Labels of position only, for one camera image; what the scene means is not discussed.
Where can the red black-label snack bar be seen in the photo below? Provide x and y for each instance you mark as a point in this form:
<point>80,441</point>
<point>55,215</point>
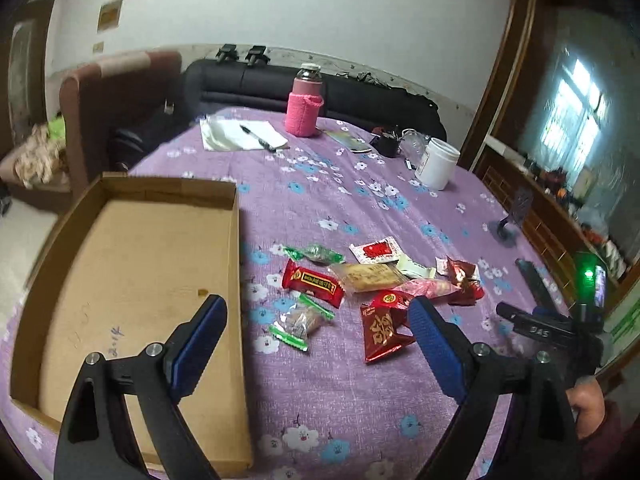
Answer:
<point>313,283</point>

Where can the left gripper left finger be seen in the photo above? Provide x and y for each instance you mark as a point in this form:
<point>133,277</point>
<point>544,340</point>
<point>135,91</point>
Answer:
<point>96,439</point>

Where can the patterned blanket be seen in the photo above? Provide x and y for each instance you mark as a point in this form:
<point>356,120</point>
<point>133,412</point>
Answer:
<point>41,159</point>

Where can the person right hand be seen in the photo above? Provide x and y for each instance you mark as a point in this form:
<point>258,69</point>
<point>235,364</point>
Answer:
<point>587,399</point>

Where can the pink snack packet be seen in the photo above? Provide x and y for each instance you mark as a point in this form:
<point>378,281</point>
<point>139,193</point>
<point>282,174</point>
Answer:
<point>428,287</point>

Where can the small white green packet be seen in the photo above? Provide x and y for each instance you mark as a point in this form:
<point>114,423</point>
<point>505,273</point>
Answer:
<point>414,271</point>

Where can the brown armchair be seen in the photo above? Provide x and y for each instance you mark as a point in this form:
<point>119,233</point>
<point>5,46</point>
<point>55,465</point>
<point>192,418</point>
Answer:
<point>94,99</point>

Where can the phone on table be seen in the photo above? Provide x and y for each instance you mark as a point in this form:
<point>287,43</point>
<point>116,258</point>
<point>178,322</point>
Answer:
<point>347,140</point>

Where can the person right forearm sleeve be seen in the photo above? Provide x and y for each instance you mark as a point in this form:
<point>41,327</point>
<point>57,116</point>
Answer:
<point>612,452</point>

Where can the white red square packet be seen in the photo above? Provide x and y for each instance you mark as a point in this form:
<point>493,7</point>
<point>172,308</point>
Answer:
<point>386,250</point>

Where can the black pen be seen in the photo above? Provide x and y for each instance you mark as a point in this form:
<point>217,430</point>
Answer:
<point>264,144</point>

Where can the green-end clear candy packet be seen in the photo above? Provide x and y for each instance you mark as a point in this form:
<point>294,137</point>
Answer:
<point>296,324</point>

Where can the dark red gold-character packet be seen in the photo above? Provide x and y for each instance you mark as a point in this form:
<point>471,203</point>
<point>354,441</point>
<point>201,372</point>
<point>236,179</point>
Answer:
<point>381,332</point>

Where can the red white small packet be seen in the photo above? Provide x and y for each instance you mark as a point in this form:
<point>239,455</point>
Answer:
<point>441,268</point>

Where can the clear glass cup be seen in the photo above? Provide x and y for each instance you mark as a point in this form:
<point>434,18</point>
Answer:
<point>412,144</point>

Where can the pink sleeved thermos bottle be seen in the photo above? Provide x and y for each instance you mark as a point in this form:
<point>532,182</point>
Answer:
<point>304,102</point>

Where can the green candy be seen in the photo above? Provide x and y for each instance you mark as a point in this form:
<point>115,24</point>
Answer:
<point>315,253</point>

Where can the purple floral tablecloth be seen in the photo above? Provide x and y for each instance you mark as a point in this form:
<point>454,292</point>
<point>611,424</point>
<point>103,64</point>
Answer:
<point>325,413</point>

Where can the white notepad paper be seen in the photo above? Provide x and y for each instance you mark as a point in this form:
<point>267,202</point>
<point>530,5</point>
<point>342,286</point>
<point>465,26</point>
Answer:
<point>225,135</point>

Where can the white plastic jar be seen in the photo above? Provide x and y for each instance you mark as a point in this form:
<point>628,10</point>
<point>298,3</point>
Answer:
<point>437,164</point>

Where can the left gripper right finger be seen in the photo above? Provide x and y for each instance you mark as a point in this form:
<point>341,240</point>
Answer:
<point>538,439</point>

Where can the black phone stand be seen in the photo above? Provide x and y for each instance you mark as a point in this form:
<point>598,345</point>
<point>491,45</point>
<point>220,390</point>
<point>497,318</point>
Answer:
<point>505,231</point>

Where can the clear biscuit packet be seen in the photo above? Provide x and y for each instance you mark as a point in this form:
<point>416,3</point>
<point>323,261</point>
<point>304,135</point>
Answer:
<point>358,277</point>

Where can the black small pouch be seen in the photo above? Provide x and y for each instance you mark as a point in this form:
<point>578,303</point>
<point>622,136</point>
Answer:
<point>386,143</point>

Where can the red round-logo packet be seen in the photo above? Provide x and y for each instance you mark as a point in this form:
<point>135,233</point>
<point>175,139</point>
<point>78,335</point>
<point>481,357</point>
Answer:
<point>391,299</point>

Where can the black leather sofa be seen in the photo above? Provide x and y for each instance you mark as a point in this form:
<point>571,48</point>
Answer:
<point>207,87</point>

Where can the cardboard tray box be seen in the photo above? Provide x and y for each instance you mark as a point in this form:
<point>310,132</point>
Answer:
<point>134,258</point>

